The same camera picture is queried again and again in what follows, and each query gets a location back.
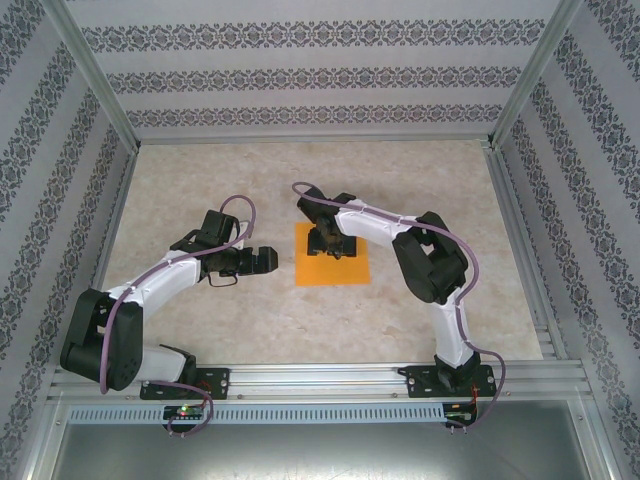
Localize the orange cloth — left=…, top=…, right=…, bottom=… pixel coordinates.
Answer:
left=294, top=222, right=372, bottom=287

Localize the grey metal sheet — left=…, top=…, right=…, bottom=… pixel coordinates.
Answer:
left=52, top=422, right=599, bottom=480

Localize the thin black left gripper cable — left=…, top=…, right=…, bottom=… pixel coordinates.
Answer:
left=206, top=271, right=241, bottom=290

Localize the aluminium back rail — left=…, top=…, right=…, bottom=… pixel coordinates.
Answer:
left=134, top=133, right=494, bottom=147

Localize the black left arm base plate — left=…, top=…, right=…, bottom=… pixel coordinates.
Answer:
left=138, top=367, right=232, bottom=401

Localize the aluminium mounting rail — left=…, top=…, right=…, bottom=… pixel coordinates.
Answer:
left=47, top=363, right=590, bottom=402

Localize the aluminium side rail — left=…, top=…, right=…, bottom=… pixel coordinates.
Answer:
left=67, top=144, right=141, bottom=366

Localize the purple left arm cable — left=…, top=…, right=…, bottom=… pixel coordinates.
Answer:
left=99, top=194, right=260, bottom=439

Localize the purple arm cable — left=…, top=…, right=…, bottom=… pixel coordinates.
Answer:
left=291, top=180, right=508, bottom=436
left=99, top=194, right=260, bottom=439

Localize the slotted grey cable duct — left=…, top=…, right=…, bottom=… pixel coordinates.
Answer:
left=67, top=403, right=446, bottom=424

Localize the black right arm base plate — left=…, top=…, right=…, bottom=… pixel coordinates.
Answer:
left=402, top=364, right=496, bottom=400

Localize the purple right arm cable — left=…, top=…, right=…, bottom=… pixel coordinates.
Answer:
left=291, top=180, right=508, bottom=436

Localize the aluminium frame post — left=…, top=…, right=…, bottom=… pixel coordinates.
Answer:
left=39, top=0, right=142, bottom=151
left=485, top=0, right=585, bottom=149

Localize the aluminium frame bar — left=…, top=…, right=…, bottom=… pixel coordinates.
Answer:
left=19, top=392, right=71, bottom=480
left=568, top=397, right=620, bottom=480

